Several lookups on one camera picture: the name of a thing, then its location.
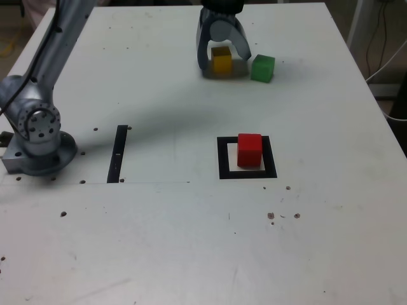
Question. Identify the red cube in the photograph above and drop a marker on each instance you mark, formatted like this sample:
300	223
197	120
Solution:
249	151

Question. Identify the pale pink cloth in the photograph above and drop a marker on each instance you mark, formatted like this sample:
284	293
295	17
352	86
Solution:
35	12

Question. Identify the white frame post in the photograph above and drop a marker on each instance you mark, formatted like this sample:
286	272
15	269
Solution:
357	28

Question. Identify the black base connector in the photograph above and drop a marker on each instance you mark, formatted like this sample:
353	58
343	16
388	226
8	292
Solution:
5	138

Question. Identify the black tape square outline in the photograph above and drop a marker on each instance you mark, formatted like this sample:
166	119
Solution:
222	159

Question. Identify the yellow cube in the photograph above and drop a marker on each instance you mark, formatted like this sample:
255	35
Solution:
221	62

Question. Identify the green cube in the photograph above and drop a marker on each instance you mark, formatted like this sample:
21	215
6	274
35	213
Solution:
262	68

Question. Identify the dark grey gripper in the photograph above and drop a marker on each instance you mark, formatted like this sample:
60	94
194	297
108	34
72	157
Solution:
219	16

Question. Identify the black tape strip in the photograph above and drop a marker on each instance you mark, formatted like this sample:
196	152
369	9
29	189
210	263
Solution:
116	159

